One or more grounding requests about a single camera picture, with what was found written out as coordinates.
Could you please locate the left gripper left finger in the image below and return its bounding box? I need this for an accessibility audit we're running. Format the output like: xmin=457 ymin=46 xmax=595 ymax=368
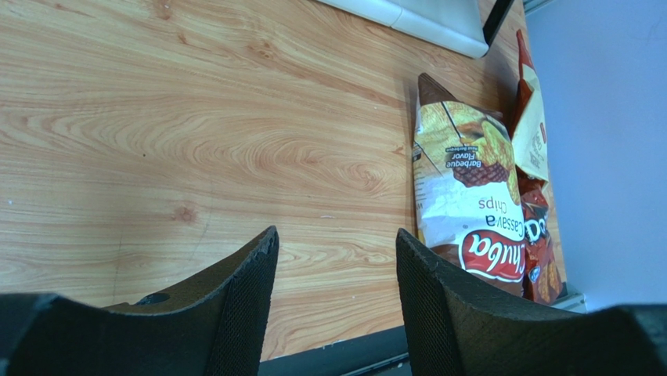
xmin=1 ymin=226 xmax=279 ymax=375

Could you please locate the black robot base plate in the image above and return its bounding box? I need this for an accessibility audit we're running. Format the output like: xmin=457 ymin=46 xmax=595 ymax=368
xmin=258 ymin=326 xmax=413 ymax=376

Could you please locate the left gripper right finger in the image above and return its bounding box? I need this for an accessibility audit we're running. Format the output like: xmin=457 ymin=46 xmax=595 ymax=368
xmin=395 ymin=230 xmax=666 ymax=375

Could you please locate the red Doritos bag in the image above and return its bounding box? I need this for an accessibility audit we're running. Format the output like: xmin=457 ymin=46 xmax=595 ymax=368
xmin=519 ymin=178 xmax=563 ymax=306

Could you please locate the Chuba cassava chips bag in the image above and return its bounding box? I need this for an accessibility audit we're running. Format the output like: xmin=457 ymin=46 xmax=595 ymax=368
xmin=413 ymin=73 xmax=525 ymax=296

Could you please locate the cream three-tier shelf rack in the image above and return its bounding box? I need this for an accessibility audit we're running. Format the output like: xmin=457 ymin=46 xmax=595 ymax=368
xmin=321 ymin=0 xmax=514 ymax=59

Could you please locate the cream red cassava chips bag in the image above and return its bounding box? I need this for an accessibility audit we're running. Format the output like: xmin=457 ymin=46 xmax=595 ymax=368
xmin=511 ymin=30 xmax=549 ymax=182

